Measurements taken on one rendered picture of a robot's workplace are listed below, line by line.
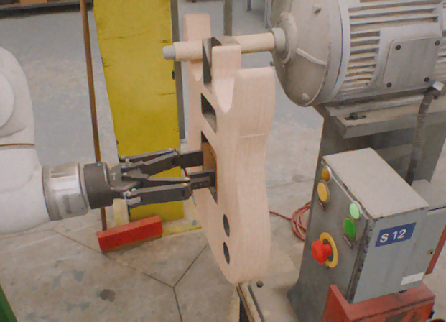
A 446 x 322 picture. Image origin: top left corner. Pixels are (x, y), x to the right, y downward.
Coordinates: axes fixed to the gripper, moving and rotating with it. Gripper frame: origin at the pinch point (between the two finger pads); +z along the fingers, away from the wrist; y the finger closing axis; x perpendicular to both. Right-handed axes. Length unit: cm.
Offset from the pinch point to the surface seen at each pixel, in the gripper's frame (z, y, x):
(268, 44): 14.5, -9.0, 17.7
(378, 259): 21.1, 21.5, -8.5
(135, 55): -2, -101, -6
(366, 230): 18.1, 21.6, -2.1
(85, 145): -33, -199, -86
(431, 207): 47.0, 4.4, -16.1
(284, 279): 36, -41, -75
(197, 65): 1.6, -10.8, 14.8
